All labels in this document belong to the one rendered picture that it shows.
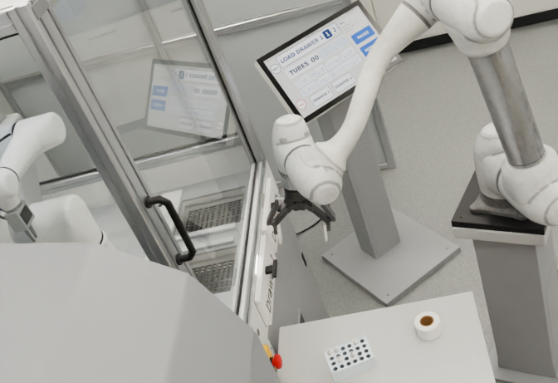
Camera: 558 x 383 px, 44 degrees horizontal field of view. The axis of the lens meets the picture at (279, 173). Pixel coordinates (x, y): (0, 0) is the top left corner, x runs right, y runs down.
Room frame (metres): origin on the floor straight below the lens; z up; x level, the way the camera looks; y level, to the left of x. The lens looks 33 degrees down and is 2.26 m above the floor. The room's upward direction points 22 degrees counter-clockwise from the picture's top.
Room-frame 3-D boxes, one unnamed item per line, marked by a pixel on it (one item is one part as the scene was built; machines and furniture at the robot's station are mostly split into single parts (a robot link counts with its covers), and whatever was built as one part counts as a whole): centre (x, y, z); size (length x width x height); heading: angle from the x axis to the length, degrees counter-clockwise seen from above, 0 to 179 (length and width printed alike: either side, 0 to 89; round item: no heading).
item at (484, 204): (1.68, -0.66, 0.80); 0.22 x 0.18 x 0.06; 133
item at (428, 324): (1.30, -0.23, 0.78); 0.07 x 0.07 x 0.04
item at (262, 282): (1.62, 0.15, 0.87); 0.29 x 0.02 x 0.11; 165
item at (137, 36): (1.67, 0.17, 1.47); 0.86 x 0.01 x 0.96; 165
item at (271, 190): (1.93, 0.07, 0.87); 0.29 x 0.02 x 0.11; 165
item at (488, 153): (1.66, -0.65, 0.94); 0.18 x 0.16 x 0.22; 4
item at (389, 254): (2.47, -0.35, 0.51); 0.50 x 0.45 x 1.02; 21
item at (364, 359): (1.29, 0.00, 0.78); 0.12 x 0.08 x 0.04; 90
